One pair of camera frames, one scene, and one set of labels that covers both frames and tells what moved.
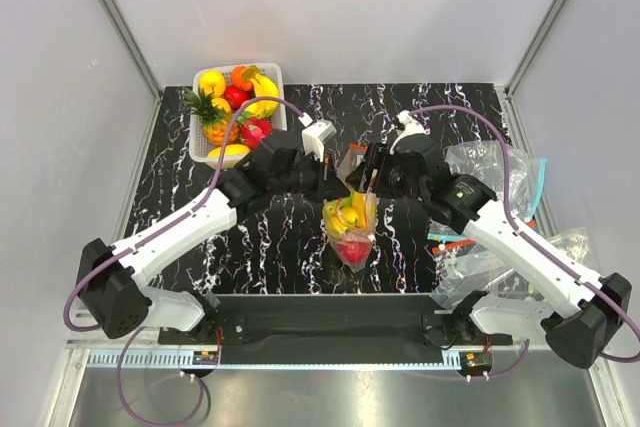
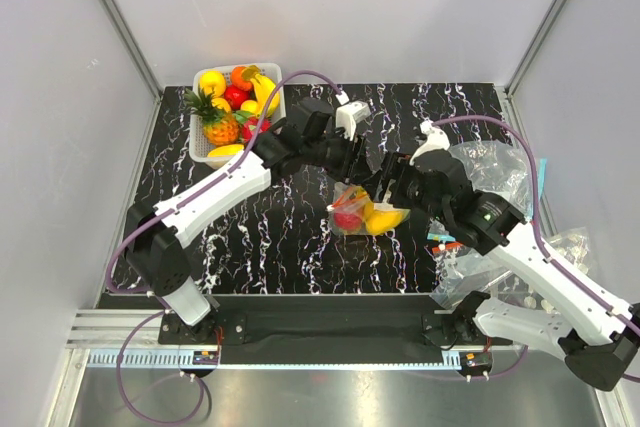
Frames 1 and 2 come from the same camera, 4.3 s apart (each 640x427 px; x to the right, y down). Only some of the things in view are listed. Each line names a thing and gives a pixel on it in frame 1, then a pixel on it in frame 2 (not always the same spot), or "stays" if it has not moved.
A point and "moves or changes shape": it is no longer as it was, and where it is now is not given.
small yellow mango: [230, 150] stays
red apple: [354, 252] -> [347, 221]
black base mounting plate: [384, 320] stays
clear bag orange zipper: [351, 218] moves or changes shape
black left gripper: [328, 185] -> [355, 166]
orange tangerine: [237, 79] stays
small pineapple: [216, 120] stays
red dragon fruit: [254, 130] stays
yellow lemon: [215, 80] stays
